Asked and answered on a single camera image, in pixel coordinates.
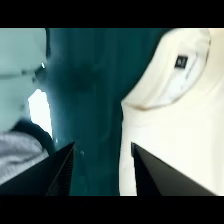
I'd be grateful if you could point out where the cream T-shirt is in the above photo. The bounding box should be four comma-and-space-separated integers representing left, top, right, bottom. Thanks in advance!
118, 28, 224, 197

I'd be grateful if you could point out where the grey garment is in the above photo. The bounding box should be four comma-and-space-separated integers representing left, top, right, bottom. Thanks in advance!
0, 119, 55, 186

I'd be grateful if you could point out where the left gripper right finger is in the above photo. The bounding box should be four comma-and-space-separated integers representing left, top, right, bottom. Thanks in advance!
130, 142, 216, 197

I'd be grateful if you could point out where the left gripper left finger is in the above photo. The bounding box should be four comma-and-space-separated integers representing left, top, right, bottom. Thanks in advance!
0, 141, 76, 197

